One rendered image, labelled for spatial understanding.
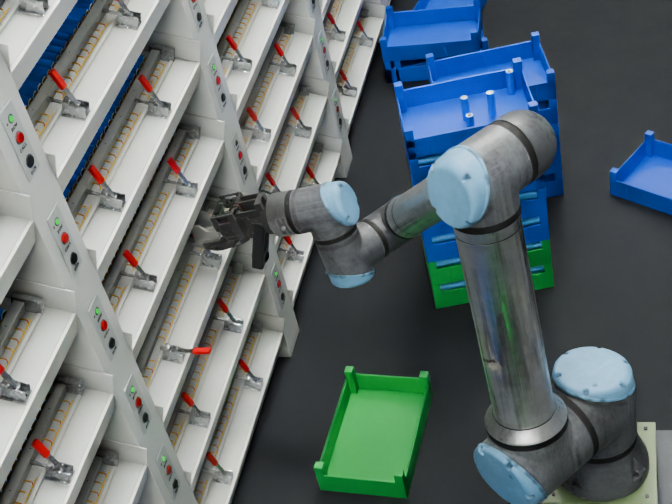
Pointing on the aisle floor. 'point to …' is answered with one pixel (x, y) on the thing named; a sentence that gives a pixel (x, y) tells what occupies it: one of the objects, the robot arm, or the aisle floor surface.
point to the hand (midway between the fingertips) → (194, 239)
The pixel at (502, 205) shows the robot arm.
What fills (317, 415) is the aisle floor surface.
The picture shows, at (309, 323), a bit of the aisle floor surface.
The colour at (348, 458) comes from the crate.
